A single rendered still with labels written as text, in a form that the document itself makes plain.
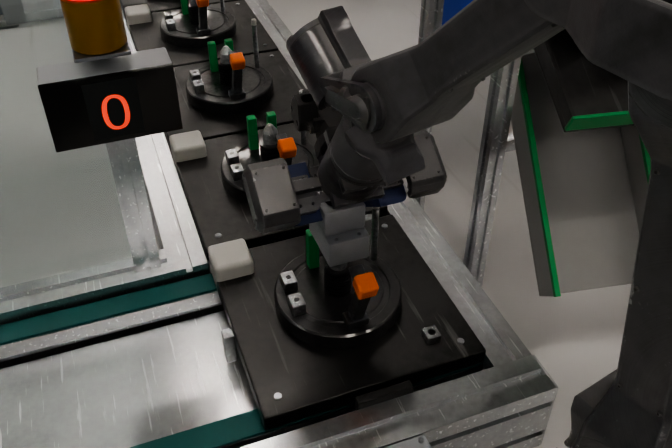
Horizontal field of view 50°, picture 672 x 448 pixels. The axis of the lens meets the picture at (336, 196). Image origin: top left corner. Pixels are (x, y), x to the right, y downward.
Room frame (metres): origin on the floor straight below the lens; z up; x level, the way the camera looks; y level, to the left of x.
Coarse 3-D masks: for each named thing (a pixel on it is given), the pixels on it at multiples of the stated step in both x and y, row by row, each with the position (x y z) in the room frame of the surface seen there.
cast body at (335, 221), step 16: (320, 208) 0.55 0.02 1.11; (336, 208) 0.55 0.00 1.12; (352, 208) 0.55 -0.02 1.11; (320, 224) 0.55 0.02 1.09; (336, 224) 0.54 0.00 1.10; (352, 224) 0.55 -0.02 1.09; (320, 240) 0.55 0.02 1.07; (336, 240) 0.54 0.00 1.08; (352, 240) 0.54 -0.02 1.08; (368, 240) 0.54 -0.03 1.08; (336, 256) 0.53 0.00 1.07; (352, 256) 0.54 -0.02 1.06; (368, 256) 0.54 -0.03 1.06
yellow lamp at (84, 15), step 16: (64, 0) 0.59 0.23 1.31; (96, 0) 0.59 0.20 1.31; (112, 0) 0.60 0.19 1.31; (64, 16) 0.60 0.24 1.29; (80, 16) 0.59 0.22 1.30; (96, 16) 0.59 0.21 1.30; (112, 16) 0.60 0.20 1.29; (80, 32) 0.59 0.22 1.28; (96, 32) 0.59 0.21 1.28; (112, 32) 0.59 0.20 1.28; (80, 48) 0.59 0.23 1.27; (96, 48) 0.59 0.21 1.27; (112, 48) 0.59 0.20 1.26
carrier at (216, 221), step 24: (192, 144) 0.85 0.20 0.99; (216, 144) 0.88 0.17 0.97; (240, 144) 0.85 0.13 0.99; (264, 144) 0.80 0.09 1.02; (312, 144) 0.88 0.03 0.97; (192, 168) 0.82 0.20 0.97; (216, 168) 0.82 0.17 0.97; (240, 168) 0.77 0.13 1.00; (192, 192) 0.76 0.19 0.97; (216, 192) 0.76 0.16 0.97; (240, 192) 0.75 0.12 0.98; (192, 216) 0.74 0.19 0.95; (216, 216) 0.71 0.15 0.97; (240, 216) 0.71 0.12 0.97; (216, 240) 0.67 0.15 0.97; (264, 240) 0.68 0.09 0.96
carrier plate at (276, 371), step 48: (288, 240) 0.67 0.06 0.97; (384, 240) 0.67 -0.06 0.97; (240, 288) 0.58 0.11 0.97; (432, 288) 0.58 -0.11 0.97; (240, 336) 0.51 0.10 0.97; (288, 336) 0.51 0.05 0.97; (384, 336) 0.51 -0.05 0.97; (288, 384) 0.45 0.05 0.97; (336, 384) 0.45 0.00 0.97; (384, 384) 0.45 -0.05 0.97
